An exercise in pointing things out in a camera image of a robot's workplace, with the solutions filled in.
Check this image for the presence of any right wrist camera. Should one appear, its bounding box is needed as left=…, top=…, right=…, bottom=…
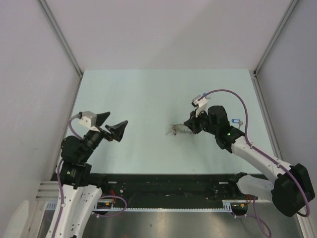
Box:
left=192, top=95, right=208, bottom=118

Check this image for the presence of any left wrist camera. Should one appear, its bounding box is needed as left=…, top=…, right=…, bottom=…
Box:
left=75, top=111, right=99, bottom=131

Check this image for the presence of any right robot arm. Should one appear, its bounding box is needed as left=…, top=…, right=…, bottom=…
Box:
left=184, top=106, right=315, bottom=217

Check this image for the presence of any metal disc keyring holder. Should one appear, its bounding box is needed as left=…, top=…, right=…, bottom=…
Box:
left=166, top=123, right=192, bottom=135

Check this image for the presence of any white slotted cable duct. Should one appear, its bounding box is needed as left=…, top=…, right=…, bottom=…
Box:
left=46, top=200, right=235, bottom=214

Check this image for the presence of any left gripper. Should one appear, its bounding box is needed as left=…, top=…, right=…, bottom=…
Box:
left=80, top=111, right=127, bottom=161

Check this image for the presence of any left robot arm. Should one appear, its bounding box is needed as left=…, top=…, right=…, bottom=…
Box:
left=46, top=111, right=128, bottom=238

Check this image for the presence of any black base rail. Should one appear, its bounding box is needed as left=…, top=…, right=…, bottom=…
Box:
left=93, top=174, right=254, bottom=210

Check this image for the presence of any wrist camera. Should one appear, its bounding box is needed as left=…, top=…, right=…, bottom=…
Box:
left=192, top=95, right=208, bottom=118
left=75, top=111, right=99, bottom=131

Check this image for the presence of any light blue tagged key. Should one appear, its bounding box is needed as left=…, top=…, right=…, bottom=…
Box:
left=231, top=119, right=244, bottom=129

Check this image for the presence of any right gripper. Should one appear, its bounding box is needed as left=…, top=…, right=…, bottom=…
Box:
left=184, top=108, right=218, bottom=135

